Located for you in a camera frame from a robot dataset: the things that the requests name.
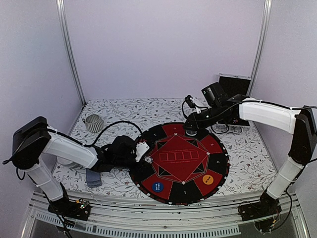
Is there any white bowl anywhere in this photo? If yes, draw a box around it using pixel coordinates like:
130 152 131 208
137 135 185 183
57 157 77 168

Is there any black white dealer button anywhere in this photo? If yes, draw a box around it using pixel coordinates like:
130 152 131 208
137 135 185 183
185 129 198 136

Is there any blue playing card deck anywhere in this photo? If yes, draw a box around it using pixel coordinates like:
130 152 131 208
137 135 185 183
86 169 102 188

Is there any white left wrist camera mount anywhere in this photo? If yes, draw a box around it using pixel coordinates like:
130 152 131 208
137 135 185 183
135 141 150 163

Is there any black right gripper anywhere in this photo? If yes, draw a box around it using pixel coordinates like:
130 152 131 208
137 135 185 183
183 104 222 131

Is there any aluminium frame post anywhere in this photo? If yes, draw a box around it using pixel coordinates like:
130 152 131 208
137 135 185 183
56 0 87 106
251 0 272 82

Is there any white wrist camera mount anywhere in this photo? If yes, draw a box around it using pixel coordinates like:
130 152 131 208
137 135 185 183
135 141 150 163
189 97 207 114

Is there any white blue poker chip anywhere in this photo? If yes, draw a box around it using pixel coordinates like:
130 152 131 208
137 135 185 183
144 156 153 164

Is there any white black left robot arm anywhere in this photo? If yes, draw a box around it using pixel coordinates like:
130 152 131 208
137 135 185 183
3 117 149 215

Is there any striped grey ceramic cup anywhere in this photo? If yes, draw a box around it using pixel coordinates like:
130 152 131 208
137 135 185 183
82 114 104 133

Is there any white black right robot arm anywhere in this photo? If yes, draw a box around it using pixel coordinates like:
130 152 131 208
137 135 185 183
183 83 317 216

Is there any blue small blind button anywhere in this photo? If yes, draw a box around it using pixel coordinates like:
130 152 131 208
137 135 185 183
152 182 164 193

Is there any right aluminium frame post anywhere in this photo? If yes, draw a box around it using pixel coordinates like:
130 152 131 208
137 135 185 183
251 0 272 82

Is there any round red black poker mat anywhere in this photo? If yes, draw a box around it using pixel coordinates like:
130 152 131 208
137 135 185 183
129 122 230 205

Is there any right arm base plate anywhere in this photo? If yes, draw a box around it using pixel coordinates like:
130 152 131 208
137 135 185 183
238 199 282 221

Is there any left aluminium frame post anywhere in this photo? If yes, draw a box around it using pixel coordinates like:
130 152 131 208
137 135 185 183
56 0 87 106

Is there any front aluminium rail frame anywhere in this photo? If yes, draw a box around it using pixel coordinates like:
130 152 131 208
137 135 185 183
21 189 312 238

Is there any orange big blind button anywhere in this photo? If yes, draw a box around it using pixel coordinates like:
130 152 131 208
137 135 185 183
202 175 214 185

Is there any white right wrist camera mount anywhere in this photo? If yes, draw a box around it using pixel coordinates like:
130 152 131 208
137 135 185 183
189 97 207 114

